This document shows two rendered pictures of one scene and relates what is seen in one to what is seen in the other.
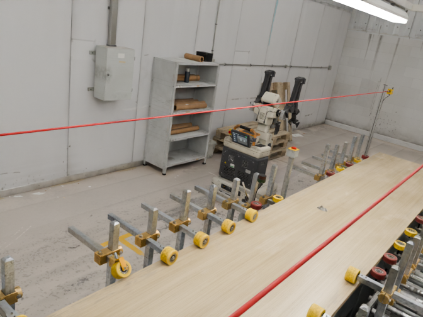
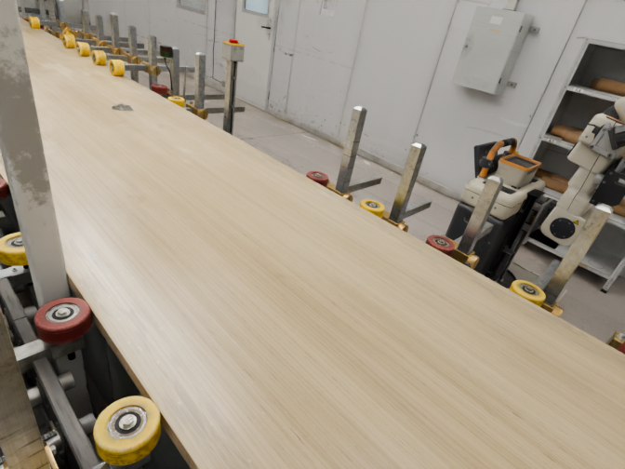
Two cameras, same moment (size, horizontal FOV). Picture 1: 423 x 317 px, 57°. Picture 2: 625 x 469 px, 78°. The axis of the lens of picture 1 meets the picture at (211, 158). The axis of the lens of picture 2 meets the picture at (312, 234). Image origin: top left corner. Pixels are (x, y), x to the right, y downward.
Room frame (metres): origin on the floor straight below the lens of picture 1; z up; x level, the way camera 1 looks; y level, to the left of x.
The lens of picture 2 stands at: (3.62, -2.44, 1.41)
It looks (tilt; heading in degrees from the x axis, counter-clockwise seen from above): 30 degrees down; 92
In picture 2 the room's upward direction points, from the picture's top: 12 degrees clockwise
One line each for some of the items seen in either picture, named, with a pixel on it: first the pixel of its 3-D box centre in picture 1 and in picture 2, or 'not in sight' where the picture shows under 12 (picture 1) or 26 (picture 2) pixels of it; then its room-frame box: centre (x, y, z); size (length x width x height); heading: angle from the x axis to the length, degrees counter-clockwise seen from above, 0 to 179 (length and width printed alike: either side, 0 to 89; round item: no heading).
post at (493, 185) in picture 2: (340, 162); (464, 249); (4.04, -1.39, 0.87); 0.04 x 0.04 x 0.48; 53
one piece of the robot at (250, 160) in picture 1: (245, 158); (498, 220); (4.53, -0.42, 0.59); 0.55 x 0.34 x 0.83; 52
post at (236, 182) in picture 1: (231, 209); (152, 80); (2.44, -0.19, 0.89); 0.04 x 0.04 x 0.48; 53
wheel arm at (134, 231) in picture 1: (138, 233); (108, 43); (1.84, 0.33, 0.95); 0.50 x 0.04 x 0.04; 53
